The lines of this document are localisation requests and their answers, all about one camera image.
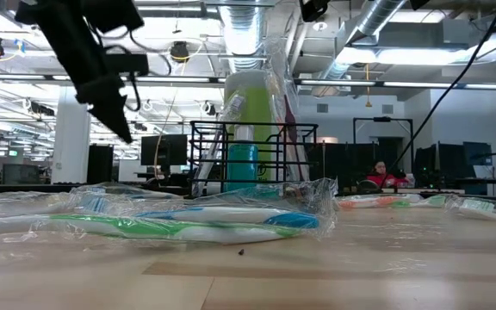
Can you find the black table frame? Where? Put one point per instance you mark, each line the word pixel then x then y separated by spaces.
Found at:
pixel 24 188

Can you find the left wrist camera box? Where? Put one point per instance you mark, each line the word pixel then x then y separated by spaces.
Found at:
pixel 127 64

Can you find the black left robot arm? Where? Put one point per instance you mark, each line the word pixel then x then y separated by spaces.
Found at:
pixel 101 13

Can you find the green disinfecting wipes canister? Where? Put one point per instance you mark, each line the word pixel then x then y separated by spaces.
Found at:
pixel 254 107

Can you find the long ceiling light strip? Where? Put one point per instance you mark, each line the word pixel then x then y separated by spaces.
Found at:
pixel 179 79

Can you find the orange toothbrush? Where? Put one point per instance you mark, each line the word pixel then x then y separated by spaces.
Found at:
pixel 377 201

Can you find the person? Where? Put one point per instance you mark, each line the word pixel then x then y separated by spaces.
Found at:
pixel 381 178

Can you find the blue mouthwash bottle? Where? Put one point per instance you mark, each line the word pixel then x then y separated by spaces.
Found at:
pixel 241 168

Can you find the yellow hanging pendant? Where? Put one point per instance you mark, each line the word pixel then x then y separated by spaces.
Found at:
pixel 367 103

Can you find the white round ceiling sensor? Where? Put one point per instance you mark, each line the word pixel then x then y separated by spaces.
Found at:
pixel 320 25

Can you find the black computer monitor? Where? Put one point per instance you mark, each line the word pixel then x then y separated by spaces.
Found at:
pixel 164 150

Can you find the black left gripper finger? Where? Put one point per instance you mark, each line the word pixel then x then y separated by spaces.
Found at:
pixel 110 112
pixel 88 91

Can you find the silver ribbed air duct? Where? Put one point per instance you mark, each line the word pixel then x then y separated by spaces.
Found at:
pixel 377 17
pixel 241 34

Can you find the black cabinet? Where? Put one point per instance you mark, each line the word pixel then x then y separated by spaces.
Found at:
pixel 100 163

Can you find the small dark crumb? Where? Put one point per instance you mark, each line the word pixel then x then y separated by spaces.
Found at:
pixel 241 252

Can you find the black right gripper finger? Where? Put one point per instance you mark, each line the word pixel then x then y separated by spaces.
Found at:
pixel 314 8

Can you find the white building column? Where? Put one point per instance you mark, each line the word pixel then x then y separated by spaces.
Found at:
pixel 71 142

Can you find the grey equipment box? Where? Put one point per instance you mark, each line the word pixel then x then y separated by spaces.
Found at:
pixel 20 174

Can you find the black metal frame stand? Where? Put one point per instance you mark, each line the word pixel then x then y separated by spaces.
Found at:
pixel 381 119

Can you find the dark blue monitor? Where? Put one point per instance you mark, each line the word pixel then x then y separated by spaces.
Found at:
pixel 478 153

